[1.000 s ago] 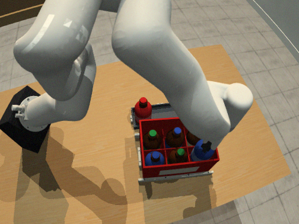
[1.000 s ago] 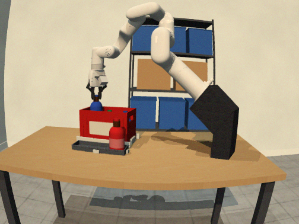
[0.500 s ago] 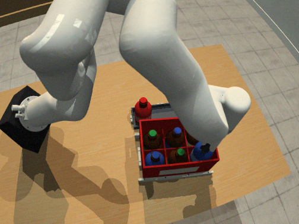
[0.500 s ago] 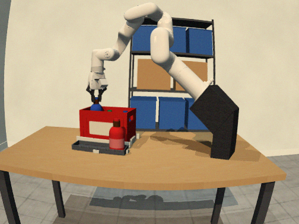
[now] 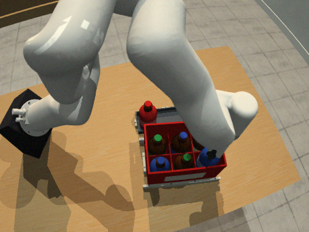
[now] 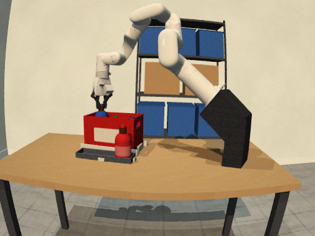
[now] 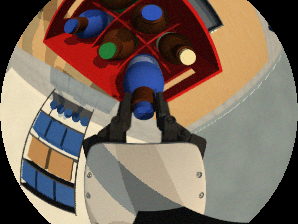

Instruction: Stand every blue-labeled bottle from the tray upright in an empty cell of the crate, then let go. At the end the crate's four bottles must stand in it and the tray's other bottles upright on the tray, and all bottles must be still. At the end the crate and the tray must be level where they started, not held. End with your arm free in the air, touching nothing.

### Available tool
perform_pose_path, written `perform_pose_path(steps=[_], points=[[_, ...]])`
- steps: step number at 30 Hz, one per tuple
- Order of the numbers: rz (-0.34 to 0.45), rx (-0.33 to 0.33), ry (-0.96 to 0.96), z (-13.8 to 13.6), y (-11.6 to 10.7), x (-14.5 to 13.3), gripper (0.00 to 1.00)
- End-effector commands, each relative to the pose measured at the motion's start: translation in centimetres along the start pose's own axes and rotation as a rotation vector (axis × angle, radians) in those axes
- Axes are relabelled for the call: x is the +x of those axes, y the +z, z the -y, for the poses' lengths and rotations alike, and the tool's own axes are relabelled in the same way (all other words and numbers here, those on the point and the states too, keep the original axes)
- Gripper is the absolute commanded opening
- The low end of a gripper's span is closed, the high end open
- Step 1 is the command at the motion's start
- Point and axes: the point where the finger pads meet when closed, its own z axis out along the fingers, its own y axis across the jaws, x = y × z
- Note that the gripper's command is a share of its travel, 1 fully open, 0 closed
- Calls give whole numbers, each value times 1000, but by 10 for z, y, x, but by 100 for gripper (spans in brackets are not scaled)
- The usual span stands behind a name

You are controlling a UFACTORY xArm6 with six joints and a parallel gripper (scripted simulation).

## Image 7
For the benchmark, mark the brown bottle with cream cap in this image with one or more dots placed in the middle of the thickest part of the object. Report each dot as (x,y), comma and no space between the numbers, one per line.
(176,45)

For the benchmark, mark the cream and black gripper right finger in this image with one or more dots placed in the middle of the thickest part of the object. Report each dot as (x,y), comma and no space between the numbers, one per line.
(173,131)

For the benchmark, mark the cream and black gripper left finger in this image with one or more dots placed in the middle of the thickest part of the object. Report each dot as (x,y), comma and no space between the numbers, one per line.
(118,127)

